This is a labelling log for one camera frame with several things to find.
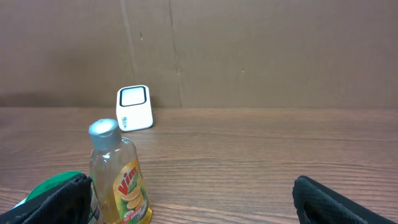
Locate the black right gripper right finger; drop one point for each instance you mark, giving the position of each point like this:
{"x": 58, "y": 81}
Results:
{"x": 317, "y": 204}

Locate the yellow dish soap bottle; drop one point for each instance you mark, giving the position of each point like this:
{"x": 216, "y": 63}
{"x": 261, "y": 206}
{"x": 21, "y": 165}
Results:
{"x": 117, "y": 179}

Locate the green lid jar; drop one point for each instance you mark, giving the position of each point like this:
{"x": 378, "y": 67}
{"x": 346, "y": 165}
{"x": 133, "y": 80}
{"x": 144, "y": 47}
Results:
{"x": 95, "y": 216}

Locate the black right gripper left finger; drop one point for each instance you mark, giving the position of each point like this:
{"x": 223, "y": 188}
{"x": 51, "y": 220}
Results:
{"x": 66, "y": 203}

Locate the white barcode scanner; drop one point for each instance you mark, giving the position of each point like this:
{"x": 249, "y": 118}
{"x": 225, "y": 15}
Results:
{"x": 133, "y": 108}

